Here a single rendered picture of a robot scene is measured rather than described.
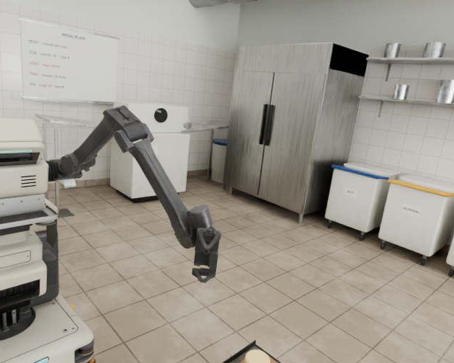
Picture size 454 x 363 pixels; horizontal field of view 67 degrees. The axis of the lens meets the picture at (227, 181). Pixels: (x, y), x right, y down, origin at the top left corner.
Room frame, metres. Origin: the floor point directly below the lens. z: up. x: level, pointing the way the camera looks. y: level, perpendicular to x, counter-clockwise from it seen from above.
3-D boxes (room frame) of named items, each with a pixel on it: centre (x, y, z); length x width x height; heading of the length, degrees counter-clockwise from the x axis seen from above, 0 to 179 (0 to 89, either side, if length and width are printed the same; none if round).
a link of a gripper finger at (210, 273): (0.86, 0.04, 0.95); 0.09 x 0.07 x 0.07; 2
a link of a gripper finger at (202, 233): (0.86, 0.03, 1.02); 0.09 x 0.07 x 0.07; 2
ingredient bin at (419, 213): (3.41, -2.02, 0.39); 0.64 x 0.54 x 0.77; 135
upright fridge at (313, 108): (4.58, -0.72, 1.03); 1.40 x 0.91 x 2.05; 44
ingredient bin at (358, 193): (3.88, -1.57, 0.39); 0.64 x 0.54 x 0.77; 136
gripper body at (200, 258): (0.93, 0.04, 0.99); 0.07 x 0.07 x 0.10; 2
